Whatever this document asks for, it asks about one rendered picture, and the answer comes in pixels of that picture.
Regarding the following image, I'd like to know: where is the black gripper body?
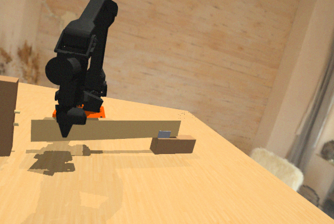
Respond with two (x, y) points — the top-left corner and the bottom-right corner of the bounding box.
(55, 81), (87, 125)

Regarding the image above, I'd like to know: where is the long wooden plank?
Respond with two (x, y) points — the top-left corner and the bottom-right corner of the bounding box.
(30, 116), (181, 142)

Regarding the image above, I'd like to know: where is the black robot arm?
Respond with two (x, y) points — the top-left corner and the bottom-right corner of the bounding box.
(45, 0), (118, 113)

